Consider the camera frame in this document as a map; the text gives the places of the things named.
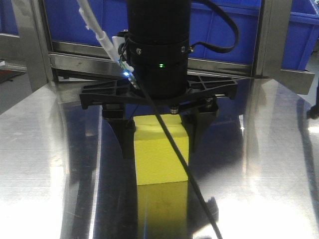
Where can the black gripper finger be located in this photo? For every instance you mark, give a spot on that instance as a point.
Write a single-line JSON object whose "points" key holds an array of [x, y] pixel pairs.
{"points": [[124, 130], [196, 122]]}

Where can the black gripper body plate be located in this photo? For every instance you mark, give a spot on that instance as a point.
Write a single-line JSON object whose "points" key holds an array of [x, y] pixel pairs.
{"points": [[201, 94]]}

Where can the yellow foam block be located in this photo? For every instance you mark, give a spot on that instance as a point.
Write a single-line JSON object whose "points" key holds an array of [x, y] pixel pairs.
{"points": [[155, 160]]}

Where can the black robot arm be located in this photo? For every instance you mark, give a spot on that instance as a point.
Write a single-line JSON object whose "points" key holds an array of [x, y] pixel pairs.
{"points": [[153, 57]]}

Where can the blue plastic bin right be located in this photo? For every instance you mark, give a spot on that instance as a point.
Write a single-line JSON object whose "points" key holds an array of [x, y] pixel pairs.
{"points": [[207, 26]]}

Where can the blue plastic bin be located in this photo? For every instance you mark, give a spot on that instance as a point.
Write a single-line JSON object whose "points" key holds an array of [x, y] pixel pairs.
{"points": [[66, 23], [207, 26]]}

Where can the blue bin far right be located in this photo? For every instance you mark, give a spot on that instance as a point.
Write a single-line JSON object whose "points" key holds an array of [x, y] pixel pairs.
{"points": [[302, 35]]}

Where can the blue plastic bin left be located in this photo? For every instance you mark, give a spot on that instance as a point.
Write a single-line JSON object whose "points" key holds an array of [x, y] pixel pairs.
{"points": [[66, 23]]}

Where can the blue bin far left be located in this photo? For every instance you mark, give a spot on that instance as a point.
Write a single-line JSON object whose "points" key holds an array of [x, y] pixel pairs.
{"points": [[7, 19]]}

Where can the stainless steel shelf frame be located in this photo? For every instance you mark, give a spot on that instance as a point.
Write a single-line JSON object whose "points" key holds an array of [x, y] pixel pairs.
{"points": [[33, 51]]}

